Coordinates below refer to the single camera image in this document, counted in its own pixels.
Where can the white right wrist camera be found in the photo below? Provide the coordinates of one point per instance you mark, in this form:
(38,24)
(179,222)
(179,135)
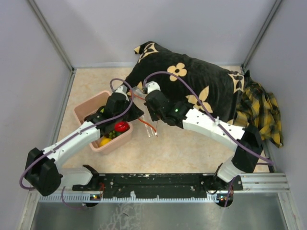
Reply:
(150,87)

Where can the green toy grapes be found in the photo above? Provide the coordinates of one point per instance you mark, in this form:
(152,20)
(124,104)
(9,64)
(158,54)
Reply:
(112,134)

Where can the black floral pillow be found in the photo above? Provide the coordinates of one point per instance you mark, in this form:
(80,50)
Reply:
(206,86)

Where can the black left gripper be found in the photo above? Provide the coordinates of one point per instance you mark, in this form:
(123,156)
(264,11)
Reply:
(136,112)

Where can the clear zip bag red zipper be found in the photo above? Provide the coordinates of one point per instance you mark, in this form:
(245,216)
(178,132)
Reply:
(139,100)

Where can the red toy pepper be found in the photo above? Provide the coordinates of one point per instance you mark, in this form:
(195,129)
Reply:
(121,127)

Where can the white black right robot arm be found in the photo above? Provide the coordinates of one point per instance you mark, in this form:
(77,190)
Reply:
(245,142)

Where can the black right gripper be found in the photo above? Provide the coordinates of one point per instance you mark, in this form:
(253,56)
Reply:
(155,118)

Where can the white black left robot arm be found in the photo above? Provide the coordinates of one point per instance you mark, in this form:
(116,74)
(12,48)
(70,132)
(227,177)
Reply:
(44,169)

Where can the pink plastic basket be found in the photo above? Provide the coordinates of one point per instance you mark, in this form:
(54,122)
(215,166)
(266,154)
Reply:
(89,107)

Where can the yellow toy lemon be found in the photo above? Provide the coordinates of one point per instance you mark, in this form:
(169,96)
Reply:
(104,141)

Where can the yellow plaid shirt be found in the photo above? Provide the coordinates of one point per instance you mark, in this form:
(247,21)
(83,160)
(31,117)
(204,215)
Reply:
(260,109)

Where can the aluminium frame rail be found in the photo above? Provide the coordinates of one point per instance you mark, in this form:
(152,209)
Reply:
(242,184)

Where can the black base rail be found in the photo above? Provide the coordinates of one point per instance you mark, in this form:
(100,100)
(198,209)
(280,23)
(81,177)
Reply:
(161,185)

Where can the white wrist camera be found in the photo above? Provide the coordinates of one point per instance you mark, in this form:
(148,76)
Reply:
(150,87)
(123,89)

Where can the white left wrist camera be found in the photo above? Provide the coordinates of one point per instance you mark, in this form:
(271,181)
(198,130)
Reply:
(123,89)

